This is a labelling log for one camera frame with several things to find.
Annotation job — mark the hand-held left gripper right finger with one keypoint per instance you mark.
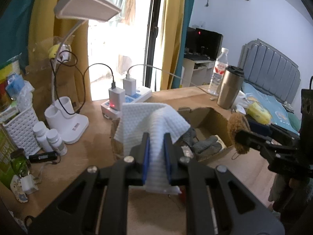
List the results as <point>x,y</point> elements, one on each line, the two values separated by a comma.
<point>167,159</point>

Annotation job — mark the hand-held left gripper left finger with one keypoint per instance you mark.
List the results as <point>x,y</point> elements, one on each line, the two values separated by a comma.
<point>146,159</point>

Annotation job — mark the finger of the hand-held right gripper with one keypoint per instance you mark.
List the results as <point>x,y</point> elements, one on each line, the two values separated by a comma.
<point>254,142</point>
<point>261,128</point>

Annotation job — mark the brown fuzzy plush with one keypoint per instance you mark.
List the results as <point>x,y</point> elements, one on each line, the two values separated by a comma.
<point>234,124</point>

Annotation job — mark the grey dotted glove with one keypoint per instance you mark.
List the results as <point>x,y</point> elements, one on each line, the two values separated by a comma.
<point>206,146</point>
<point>190,138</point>

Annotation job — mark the white waffle cloth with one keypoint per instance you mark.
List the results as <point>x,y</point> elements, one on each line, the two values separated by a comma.
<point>146,117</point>

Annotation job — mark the cardboard box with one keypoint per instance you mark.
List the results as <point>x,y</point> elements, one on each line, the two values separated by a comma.
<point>207,120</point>

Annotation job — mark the yellow sponge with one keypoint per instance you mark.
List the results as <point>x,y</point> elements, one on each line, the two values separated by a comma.
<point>259,112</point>

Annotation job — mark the teal printed blanket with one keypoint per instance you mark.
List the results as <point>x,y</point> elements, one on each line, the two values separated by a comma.
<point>276,107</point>

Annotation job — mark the stainless steel tumbler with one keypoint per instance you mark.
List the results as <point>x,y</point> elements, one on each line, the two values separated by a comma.
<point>229,90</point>

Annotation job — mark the white power strip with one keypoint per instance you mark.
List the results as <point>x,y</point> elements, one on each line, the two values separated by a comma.
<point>137,98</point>

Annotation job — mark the grey padded headboard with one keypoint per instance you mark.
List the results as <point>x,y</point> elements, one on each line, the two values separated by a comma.
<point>269,66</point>

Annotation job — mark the grey plug charger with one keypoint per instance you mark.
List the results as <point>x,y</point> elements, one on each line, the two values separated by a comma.
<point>117,99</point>

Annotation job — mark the clear water bottle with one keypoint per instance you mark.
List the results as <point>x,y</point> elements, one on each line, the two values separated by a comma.
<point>218,71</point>

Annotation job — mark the white plug charger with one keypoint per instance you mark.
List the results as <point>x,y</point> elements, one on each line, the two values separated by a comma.
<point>129,87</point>

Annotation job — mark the small white desk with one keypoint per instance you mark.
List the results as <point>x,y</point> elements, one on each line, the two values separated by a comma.
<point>199,73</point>

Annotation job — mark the white pill bottle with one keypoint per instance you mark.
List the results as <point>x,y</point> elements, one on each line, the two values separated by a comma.
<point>41,137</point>
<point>57,143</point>

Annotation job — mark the black keyboard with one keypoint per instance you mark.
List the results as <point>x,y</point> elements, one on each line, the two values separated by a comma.
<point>196,57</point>

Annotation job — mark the balcony cardboard sheet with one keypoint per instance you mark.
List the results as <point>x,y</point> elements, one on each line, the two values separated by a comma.
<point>126,63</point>

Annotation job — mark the small black device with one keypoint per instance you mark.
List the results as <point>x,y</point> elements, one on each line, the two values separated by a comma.
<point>42,157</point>

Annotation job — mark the black monitor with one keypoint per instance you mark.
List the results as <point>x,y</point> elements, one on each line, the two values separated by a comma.
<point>190,40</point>

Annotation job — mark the white plug adapter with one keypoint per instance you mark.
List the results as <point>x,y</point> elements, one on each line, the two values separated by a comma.
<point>29,184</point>

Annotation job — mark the green glass jar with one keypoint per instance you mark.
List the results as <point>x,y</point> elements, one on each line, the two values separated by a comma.
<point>20,164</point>

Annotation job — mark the white woven basket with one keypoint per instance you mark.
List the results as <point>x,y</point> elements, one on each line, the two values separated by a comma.
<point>22,129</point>

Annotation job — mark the yellow curtain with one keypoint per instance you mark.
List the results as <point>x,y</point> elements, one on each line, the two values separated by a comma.
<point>49,29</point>
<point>172,29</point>

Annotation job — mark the small yellow white toy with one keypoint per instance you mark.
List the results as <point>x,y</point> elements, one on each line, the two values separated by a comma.
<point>62,53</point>

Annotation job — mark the clear plastic bag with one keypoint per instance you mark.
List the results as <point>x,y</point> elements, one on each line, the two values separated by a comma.
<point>26,95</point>

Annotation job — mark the teal curtain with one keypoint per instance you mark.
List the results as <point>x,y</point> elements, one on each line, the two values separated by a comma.
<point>14,17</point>
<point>188,9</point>

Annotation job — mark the small blue packet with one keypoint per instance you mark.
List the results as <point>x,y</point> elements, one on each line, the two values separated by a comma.
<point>15,84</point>

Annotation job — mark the hanging brown towel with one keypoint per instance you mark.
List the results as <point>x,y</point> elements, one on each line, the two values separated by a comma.
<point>132,2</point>

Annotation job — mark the hanging blue towel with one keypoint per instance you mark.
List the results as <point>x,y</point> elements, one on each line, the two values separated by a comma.
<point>117,0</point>

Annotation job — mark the white desk lamp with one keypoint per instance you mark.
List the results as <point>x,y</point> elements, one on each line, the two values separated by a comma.
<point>85,5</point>

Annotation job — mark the black sliding door frame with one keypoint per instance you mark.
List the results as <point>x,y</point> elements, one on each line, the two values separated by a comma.
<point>154,29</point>

